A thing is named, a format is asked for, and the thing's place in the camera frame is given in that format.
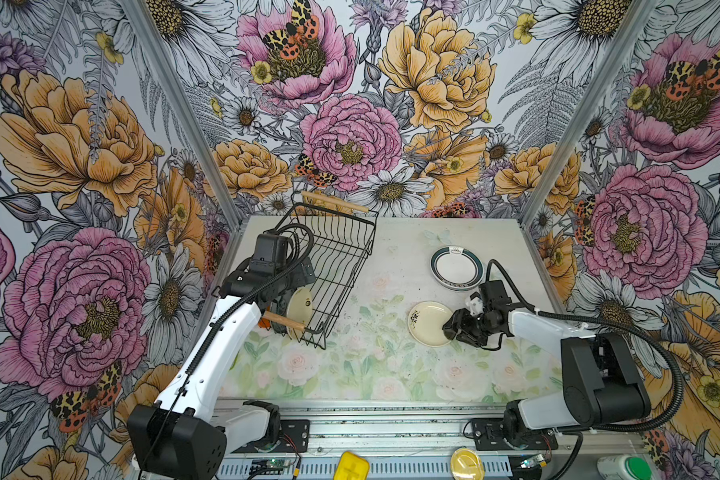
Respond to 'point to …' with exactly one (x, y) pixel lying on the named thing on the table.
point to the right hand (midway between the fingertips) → (450, 339)
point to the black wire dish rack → (344, 237)
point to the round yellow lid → (466, 464)
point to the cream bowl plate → (426, 321)
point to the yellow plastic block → (351, 467)
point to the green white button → (623, 467)
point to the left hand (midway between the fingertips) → (293, 281)
